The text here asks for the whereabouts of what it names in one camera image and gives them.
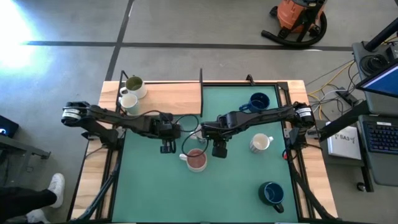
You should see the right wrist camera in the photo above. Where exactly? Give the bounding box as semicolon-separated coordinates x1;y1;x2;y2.
211;143;228;159

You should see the black monitor pole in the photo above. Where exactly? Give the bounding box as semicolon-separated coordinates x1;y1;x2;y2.
364;18;398;53

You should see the white box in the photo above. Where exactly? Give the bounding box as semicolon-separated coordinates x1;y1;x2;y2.
326;125;363;160

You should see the yellow cable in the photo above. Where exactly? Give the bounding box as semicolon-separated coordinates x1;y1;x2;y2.
307;60;355;121

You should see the orange shop vacuum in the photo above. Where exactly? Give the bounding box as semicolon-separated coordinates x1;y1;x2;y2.
269;0;327;35

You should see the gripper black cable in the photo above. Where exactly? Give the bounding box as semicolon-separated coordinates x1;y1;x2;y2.
136;110;200;134
181;136;215;158

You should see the dark teal mug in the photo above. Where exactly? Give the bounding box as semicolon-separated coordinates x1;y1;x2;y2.
257;181;285;214

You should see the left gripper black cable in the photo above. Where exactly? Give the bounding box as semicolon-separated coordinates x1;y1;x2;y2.
136;110;200;134

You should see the black metal table frame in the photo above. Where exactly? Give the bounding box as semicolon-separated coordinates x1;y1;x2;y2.
67;70;343;223

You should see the grey metal stand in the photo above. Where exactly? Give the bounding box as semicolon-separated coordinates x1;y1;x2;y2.
0;133;52;175

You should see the black device with light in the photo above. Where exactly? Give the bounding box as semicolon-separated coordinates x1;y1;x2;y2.
0;114;20;139

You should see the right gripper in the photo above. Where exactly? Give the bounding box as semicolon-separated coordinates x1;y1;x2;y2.
200;113;234;144

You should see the plain white mug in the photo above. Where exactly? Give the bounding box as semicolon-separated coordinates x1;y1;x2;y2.
118;93;141;116
249;133;274;154

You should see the grey equipment cart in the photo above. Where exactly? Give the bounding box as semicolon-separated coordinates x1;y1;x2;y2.
351;40;398;187

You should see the black vacuum hose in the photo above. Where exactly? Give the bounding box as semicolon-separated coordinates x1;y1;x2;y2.
261;12;328;48

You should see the person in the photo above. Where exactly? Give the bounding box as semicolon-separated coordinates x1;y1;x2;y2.
0;172;66;224

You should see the black keyboard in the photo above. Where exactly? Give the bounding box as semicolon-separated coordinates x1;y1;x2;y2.
362;120;398;156

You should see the green table mat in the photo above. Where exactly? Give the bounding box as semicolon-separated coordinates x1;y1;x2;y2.
111;85;299;223

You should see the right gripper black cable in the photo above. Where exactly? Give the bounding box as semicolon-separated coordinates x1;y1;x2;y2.
181;136;215;158

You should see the coiled black cable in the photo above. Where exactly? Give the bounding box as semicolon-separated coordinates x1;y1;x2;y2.
359;54;389;75

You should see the pink mug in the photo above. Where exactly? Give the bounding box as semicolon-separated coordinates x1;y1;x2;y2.
179;148;208;173

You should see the navy mug tan base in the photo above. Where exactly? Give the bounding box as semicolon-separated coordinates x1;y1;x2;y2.
238;91;271;114

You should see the black power strip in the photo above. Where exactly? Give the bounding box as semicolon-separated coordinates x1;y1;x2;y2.
335;88;360;106

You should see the white mug green inside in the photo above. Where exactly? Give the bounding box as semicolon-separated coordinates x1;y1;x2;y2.
119;75;148;100

